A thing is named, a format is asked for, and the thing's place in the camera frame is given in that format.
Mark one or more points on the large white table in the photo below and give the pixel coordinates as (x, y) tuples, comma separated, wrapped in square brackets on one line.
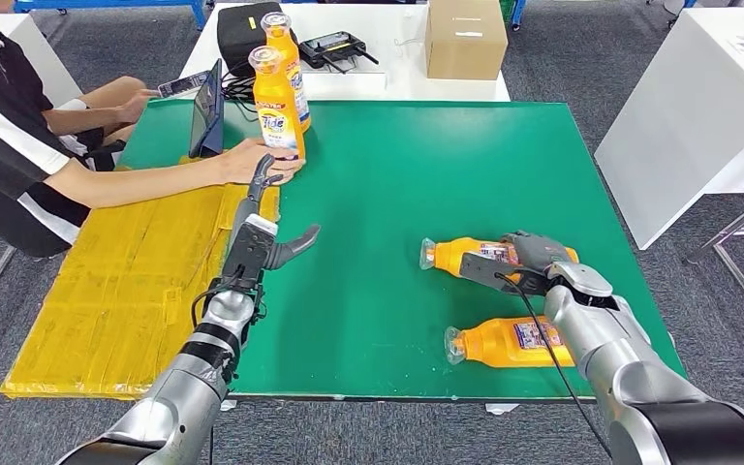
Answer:
[(686, 128)]

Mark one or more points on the smartphone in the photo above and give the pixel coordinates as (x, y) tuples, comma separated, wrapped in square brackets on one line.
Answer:
[(182, 83)]

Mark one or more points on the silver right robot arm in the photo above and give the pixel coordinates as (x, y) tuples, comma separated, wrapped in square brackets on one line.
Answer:
[(603, 346)]

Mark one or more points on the black remote controller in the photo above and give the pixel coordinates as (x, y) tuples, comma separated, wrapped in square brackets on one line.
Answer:
[(333, 48)]

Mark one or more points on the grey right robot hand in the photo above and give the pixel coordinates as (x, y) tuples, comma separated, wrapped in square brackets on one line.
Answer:
[(539, 251)]

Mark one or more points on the person's right forearm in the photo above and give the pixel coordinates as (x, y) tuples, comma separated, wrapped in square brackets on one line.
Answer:
[(154, 183)]

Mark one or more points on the yellow taped cardboard sheet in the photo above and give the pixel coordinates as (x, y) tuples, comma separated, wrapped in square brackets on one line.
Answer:
[(109, 301)]

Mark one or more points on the blue metal rack frame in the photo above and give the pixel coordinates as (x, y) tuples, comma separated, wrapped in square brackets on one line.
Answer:
[(518, 13)]

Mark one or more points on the black carrying case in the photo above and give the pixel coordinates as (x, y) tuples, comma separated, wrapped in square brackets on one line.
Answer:
[(237, 38)]

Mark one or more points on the white side table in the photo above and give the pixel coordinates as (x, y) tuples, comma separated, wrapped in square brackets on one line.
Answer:
[(38, 58)]

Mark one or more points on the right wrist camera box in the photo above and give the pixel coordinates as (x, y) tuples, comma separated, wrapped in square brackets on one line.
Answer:
[(487, 269)]

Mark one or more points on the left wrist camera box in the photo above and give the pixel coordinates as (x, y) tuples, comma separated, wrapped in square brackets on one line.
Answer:
[(250, 250)]

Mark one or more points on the orange detergent bottle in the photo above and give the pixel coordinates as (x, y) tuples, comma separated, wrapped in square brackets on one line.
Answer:
[(449, 253), (276, 96), (494, 346), (282, 45)]

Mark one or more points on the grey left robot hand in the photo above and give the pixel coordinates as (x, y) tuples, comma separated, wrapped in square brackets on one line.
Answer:
[(250, 200)]

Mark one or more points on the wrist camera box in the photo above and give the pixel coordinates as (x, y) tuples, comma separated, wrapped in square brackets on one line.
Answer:
[(487, 269), (250, 250)]

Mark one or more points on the dark tablet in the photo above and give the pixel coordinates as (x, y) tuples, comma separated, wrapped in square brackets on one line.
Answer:
[(205, 112)]

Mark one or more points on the white table bracket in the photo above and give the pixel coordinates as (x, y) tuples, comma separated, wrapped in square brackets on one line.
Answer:
[(229, 405), (500, 408)]

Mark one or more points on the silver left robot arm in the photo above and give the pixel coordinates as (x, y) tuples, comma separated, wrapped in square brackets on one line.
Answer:
[(186, 391)]

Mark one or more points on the person's left hand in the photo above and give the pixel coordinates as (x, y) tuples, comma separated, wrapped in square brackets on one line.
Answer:
[(134, 106)]

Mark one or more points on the person's right hand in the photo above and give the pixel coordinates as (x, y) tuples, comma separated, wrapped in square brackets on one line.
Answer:
[(240, 164)]

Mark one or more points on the grey metal table leg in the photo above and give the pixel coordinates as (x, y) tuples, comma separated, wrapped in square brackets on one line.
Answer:
[(713, 242)]

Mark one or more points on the person's left forearm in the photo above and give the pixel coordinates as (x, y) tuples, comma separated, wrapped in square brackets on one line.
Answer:
[(83, 119)]

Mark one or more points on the brown cardboard box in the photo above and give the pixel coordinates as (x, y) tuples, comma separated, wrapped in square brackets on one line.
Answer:
[(465, 45)]

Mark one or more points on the person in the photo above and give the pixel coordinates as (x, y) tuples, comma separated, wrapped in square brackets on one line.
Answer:
[(0, 160)]

